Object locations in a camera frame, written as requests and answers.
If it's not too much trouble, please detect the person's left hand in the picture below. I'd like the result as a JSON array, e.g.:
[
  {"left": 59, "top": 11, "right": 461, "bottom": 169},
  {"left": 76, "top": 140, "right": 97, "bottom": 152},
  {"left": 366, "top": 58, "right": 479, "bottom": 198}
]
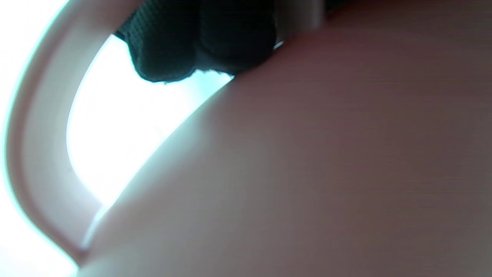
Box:
[{"left": 115, "top": 0, "right": 277, "bottom": 83}]

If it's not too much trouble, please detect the pink salad bowl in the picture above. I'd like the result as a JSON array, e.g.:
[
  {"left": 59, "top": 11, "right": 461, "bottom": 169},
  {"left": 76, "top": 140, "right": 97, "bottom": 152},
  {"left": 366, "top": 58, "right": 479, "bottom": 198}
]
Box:
[{"left": 0, "top": 0, "right": 492, "bottom": 277}]

